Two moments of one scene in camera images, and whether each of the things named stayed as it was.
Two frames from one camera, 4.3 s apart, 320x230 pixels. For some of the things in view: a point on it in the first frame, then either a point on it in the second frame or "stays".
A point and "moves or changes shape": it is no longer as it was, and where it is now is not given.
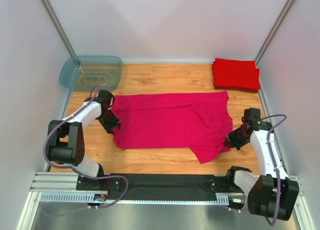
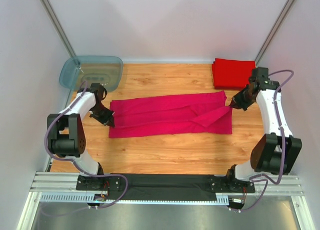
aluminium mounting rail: x=57 y=182 stays
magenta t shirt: x=197 y=121 moves or changes shape
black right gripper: x=233 y=139 to x=240 y=99
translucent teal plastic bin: x=82 y=73 stays
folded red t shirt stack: x=238 y=75 stays
